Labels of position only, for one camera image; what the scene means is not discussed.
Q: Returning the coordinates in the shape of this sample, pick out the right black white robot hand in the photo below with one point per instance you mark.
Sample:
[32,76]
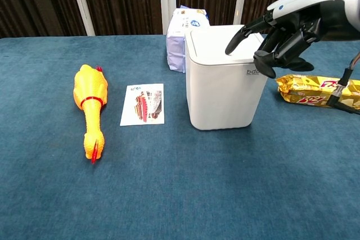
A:
[298,20]

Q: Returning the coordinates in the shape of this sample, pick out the white plastic box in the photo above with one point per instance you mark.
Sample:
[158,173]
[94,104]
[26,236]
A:
[225,96]

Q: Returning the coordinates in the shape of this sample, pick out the gold snack package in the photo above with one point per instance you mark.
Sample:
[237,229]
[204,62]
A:
[306,91]

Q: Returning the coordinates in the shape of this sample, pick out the white blue tissue pack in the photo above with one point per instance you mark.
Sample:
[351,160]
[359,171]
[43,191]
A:
[180,26]

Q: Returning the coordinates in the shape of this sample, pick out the white picture card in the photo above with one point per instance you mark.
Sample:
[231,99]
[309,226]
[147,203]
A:
[143,105]

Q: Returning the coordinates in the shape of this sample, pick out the yellow rubber chicken toy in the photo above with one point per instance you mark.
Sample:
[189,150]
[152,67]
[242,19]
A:
[90,88]

